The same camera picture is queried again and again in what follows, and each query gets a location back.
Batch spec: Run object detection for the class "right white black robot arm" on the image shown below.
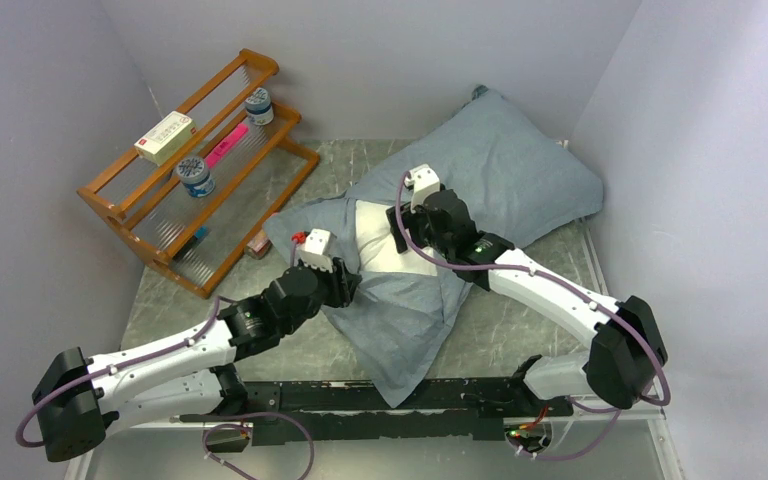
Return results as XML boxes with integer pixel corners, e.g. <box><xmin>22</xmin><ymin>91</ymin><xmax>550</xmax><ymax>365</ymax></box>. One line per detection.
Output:
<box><xmin>386</xmin><ymin>188</ymin><xmax>672</xmax><ymax>415</ymax></box>

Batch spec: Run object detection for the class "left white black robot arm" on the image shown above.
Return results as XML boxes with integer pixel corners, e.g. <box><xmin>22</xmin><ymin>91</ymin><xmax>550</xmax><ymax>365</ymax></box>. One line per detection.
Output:
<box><xmin>15</xmin><ymin>258</ymin><xmax>361</xmax><ymax>462</ymax></box>

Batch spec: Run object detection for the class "pink capped bottle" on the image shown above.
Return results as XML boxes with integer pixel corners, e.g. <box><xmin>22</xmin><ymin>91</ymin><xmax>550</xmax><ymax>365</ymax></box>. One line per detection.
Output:
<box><xmin>245</xmin><ymin>230</ymin><xmax>272</xmax><ymax>260</ymax></box>

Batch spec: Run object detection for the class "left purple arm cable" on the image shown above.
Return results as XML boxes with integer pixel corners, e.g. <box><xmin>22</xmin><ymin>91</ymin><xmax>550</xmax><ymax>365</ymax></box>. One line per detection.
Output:
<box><xmin>15</xmin><ymin>296</ymin><xmax>236</xmax><ymax>448</ymax></box>

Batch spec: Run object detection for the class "blue grey pillow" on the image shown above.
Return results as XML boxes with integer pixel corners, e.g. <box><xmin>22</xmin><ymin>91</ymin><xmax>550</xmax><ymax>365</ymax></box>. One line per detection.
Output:
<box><xmin>263</xmin><ymin>88</ymin><xmax>604</xmax><ymax>407</ymax></box>

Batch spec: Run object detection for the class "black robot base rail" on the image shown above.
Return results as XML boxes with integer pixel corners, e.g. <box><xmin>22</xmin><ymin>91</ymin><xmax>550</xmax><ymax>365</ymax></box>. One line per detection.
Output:
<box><xmin>179</xmin><ymin>377</ymin><xmax>574</xmax><ymax>446</ymax></box>

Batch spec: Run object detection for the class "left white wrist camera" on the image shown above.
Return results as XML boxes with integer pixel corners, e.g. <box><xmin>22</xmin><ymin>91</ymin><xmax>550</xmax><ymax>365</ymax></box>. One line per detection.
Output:
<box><xmin>296</xmin><ymin>228</ymin><xmax>334</xmax><ymax>273</ymax></box>

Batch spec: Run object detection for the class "white cardboard box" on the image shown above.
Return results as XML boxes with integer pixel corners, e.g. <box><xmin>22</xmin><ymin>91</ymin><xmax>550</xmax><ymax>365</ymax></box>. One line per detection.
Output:
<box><xmin>134</xmin><ymin>111</ymin><xmax>198</xmax><ymax>166</ymax></box>

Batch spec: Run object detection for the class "wooden tiered shelf rack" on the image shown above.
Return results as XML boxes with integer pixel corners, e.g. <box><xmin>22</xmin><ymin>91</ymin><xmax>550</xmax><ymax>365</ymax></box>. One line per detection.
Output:
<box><xmin>77</xmin><ymin>49</ymin><xmax>320</xmax><ymax>298</ymax></box>

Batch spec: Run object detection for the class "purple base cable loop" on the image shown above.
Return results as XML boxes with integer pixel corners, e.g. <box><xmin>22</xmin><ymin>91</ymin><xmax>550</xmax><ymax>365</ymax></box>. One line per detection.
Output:
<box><xmin>201</xmin><ymin>410</ymin><xmax>315</xmax><ymax>480</ymax></box>

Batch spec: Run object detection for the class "blue white jar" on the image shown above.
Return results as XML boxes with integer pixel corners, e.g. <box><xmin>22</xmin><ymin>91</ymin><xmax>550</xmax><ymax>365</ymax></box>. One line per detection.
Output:
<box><xmin>244</xmin><ymin>87</ymin><xmax>274</xmax><ymax>126</ymax></box>
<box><xmin>174</xmin><ymin>155</ymin><xmax>215</xmax><ymax>198</ymax></box>

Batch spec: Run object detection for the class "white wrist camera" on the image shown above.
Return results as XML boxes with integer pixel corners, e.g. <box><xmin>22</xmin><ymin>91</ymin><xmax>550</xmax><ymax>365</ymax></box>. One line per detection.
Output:
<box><xmin>296</xmin><ymin>228</ymin><xmax>334</xmax><ymax>273</ymax></box>
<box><xmin>403</xmin><ymin>164</ymin><xmax>441</xmax><ymax>212</ymax></box>

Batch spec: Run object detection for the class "white pillow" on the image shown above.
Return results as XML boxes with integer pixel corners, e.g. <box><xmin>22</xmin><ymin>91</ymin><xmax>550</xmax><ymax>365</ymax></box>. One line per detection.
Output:
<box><xmin>355</xmin><ymin>200</ymin><xmax>437</xmax><ymax>276</ymax></box>

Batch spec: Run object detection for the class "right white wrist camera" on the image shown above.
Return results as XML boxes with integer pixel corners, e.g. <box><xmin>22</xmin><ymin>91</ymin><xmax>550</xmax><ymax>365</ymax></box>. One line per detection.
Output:
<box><xmin>403</xmin><ymin>164</ymin><xmax>441</xmax><ymax>212</ymax></box>

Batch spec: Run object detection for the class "near blue white jar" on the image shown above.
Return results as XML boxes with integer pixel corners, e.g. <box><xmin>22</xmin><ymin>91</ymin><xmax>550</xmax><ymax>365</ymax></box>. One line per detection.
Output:
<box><xmin>174</xmin><ymin>155</ymin><xmax>215</xmax><ymax>198</ymax></box>

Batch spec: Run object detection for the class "far blue white jar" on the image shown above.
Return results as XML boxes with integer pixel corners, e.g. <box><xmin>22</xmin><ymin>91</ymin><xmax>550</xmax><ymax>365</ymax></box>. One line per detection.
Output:
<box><xmin>244</xmin><ymin>87</ymin><xmax>274</xmax><ymax>126</ymax></box>

